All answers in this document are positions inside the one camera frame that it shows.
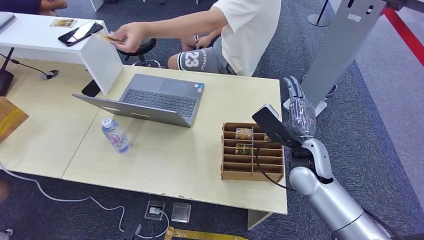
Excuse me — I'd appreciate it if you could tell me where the person's right hand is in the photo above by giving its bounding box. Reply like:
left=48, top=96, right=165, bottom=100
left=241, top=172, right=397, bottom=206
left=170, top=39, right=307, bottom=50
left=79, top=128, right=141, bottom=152
left=108, top=22, right=149, bottom=54

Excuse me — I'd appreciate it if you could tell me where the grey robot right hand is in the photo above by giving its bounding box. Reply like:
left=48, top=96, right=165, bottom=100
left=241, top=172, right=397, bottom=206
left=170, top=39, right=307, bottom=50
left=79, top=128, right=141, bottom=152
left=283, top=75, right=318, bottom=142

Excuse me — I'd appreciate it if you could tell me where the person's left hand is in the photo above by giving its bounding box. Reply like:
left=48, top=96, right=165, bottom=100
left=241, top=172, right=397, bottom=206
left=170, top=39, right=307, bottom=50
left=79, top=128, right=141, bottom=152
left=194, top=34, right=214, bottom=51

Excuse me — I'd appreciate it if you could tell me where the yellow key card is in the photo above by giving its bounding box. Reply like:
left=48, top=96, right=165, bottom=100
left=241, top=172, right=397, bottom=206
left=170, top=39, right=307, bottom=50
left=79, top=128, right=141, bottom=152
left=49, top=18, right=78, bottom=29
left=100, top=34, right=125, bottom=44

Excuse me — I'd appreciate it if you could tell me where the person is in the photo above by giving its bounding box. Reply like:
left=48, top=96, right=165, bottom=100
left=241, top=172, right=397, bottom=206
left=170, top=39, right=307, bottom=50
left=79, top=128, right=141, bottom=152
left=108, top=0, right=282, bottom=78
left=0, top=0, right=69, bottom=17

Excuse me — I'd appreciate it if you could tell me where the hotel print key card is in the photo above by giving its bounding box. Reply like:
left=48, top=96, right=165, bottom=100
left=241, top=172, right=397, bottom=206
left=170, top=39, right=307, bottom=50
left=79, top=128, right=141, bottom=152
left=235, top=127, right=254, bottom=140

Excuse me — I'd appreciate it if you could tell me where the autumn trees key card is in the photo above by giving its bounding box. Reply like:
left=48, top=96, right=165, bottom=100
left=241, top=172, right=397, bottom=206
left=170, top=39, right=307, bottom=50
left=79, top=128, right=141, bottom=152
left=235, top=143, right=254, bottom=156

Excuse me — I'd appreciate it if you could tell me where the wooden slotted card rack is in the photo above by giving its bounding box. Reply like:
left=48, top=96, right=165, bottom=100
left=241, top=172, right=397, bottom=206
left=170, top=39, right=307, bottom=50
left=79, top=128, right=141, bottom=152
left=220, top=122, right=286, bottom=183

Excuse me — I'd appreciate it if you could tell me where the clear plastic wrap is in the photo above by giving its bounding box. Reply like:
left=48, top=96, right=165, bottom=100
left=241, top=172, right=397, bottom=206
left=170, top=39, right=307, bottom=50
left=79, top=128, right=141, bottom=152
left=287, top=96, right=318, bottom=139

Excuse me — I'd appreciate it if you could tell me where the black round stool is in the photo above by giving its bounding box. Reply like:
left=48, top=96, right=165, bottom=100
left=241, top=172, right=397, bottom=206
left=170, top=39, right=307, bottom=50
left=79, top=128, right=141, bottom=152
left=117, top=37, right=164, bottom=69

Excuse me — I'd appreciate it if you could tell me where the black smartphone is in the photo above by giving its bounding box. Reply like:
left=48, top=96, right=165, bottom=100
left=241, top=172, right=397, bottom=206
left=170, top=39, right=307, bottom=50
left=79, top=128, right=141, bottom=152
left=57, top=20, right=105, bottom=48

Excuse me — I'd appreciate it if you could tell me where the black phone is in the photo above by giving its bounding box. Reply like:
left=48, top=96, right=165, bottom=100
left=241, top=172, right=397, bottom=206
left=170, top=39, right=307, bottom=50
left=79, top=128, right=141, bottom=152
left=81, top=79, right=102, bottom=98

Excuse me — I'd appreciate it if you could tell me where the grey open laptop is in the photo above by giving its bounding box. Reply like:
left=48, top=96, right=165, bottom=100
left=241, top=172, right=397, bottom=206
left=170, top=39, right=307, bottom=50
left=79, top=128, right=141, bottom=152
left=71, top=73, right=206, bottom=129

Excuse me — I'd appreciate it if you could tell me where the grey standing panel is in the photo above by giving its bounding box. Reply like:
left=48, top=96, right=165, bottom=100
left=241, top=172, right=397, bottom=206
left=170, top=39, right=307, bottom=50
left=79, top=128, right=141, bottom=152
left=282, top=0, right=388, bottom=118

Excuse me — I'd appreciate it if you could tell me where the white desk riser shelf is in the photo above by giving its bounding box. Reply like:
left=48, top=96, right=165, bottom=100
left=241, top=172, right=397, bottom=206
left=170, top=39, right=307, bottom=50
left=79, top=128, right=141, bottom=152
left=0, top=12, right=124, bottom=97

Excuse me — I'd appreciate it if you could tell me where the clear plastic water bottle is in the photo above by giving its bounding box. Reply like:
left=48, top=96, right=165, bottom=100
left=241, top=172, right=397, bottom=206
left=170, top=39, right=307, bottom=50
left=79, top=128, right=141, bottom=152
left=100, top=117, right=132, bottom=154

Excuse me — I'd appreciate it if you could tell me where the wooden desk leg panel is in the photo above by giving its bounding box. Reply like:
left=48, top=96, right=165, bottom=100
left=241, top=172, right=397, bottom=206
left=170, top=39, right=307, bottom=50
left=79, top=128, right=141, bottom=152
left=247, top=209, right=275, bottom=231

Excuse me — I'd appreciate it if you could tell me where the grey closed laptop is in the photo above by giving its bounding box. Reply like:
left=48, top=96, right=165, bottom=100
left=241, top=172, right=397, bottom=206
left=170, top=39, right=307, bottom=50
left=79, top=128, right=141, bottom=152
left=0, top=11, right=17, bottom=31

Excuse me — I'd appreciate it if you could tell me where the red barrier belt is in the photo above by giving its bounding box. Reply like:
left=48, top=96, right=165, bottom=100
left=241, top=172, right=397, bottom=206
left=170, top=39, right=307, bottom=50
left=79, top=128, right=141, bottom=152
left=380, top=7, right=424, bottom=68

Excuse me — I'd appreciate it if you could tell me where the black monitor stand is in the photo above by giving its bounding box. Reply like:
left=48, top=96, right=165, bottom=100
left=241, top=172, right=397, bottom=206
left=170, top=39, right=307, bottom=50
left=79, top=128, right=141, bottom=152
left=0, top=47, right=16, bottom=98

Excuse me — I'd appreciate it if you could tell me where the brown wooden box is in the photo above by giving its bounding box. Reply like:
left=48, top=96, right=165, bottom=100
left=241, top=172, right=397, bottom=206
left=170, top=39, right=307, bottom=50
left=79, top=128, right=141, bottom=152
left=0, top=96, right=30, bottom=144

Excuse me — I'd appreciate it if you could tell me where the metal floor socket cover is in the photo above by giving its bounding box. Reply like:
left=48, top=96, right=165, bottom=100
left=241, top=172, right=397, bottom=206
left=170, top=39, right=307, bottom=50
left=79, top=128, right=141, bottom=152
left=170, top=202, right=192, bottom=224

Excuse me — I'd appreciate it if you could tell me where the yellow floor tape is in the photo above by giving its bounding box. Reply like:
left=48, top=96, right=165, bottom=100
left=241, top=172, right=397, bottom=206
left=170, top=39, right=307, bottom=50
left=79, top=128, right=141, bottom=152
left=163, top=226, right=250, bottom=240

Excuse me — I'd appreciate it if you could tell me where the open floor socket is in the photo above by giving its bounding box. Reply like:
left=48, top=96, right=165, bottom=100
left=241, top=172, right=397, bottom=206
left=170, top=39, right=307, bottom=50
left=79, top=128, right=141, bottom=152
left=144, top=199, right=167, bottom=222

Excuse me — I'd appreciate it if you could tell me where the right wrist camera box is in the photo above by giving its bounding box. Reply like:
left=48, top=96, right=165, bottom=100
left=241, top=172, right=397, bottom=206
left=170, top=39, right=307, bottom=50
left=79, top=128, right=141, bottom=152
left=251, top=103, right=301, bottom=148

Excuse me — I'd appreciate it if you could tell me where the black camera cable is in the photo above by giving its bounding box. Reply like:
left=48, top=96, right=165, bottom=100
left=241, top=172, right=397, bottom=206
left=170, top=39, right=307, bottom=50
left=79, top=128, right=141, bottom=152
left=254, top=146, right=296, bottom=192

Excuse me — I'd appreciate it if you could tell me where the grey desk cable grommet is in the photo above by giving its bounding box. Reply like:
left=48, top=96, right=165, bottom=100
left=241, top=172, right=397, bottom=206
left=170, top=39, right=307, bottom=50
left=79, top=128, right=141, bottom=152
left=40, top=69, right=61, bottom=81

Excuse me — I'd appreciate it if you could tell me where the grey stanchion post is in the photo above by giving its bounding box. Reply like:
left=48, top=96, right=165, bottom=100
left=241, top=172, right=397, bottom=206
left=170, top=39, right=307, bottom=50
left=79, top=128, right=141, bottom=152
left=307, top=0, right=332, bottom=28

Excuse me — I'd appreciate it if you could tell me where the thin black desk cable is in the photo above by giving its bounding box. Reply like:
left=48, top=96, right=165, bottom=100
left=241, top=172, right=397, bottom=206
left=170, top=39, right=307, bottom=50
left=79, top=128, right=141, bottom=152
left=0, top=52, right=54, bottom=79

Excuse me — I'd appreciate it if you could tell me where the white power cable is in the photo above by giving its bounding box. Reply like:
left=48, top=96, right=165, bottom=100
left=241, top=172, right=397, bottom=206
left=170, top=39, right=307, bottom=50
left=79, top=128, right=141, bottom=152
left=0, top=161, right=171, bottom=240

